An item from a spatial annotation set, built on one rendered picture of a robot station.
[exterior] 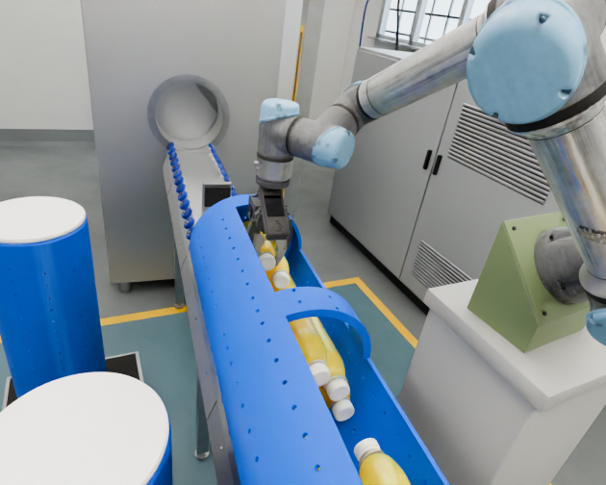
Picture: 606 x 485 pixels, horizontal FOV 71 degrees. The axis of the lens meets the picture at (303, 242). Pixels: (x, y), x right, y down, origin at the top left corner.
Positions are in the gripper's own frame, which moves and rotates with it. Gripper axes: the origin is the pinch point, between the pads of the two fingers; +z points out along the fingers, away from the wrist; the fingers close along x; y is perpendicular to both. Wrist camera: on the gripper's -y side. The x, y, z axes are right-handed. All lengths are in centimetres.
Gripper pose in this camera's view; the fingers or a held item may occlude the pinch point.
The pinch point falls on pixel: (266, 263)
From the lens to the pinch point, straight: 97.1
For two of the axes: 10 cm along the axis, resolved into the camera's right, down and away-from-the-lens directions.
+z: -1.3, 8.7, 4.8
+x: -9.4, 0.5, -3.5
